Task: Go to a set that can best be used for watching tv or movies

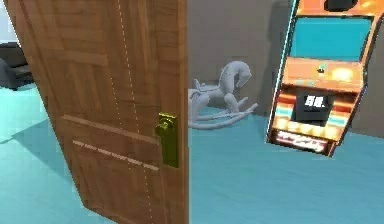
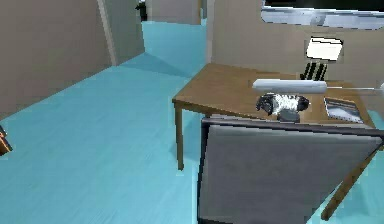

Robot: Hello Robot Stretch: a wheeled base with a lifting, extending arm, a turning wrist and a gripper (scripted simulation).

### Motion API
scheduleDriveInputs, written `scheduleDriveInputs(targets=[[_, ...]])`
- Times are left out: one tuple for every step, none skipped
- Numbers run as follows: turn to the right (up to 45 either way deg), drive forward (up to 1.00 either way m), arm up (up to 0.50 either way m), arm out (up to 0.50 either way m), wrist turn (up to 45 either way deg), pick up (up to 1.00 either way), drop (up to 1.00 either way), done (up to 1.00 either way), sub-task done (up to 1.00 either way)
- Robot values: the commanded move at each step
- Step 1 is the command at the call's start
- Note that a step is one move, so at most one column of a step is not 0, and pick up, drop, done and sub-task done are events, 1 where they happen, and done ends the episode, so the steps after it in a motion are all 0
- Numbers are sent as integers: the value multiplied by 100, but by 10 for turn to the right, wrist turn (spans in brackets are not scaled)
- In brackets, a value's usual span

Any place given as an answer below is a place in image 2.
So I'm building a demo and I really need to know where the window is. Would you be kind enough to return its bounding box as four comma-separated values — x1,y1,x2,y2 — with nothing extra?
260,0,384,31

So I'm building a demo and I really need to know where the brown wooden furniture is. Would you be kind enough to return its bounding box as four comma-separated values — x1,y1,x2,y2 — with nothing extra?
0,125,14,157

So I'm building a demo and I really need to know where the black object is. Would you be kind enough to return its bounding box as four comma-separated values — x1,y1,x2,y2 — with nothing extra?
135,1,148,22

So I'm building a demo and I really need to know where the black and white statue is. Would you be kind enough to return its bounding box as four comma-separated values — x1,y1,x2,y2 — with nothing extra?
255,93,311,123

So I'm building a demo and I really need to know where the grey chair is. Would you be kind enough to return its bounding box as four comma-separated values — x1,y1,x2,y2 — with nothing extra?
196,114,384,224

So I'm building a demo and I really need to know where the brown wooden table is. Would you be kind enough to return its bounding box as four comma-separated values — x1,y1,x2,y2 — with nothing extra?
171,62,384,222

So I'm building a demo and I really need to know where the grey book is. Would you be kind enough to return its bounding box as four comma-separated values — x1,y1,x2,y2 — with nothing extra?
323,96,364,124

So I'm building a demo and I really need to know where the white desk lamp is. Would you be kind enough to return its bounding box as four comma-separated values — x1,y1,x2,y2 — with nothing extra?
299,36,344,82

